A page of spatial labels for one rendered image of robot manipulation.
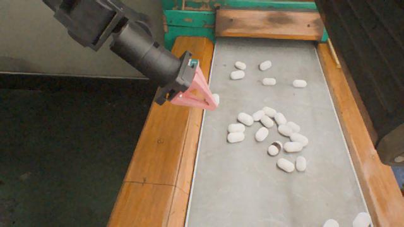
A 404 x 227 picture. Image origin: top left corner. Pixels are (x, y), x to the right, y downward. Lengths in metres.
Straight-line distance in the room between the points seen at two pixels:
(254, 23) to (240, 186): 0.52
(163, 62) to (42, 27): 1.64
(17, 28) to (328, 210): 1.93
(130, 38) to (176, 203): 0.28
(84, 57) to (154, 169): 1.57
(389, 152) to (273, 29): 0.76
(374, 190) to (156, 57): 0.42
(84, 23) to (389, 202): 0.56
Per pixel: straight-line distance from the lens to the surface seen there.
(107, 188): 1.64
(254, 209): 0.61
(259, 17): 1.00
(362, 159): 0.70
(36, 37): 2.20
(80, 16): 0.56
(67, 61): 2.20
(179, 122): 0.72
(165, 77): 0.56
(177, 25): 1.07
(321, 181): 0.67
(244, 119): 0.75
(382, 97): 0.30
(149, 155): 0.66
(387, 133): 0.28
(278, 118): 0.76
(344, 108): 0.82
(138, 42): 0.55
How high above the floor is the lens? 1.23
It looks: 39 degrees down
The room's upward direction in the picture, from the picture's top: straight up
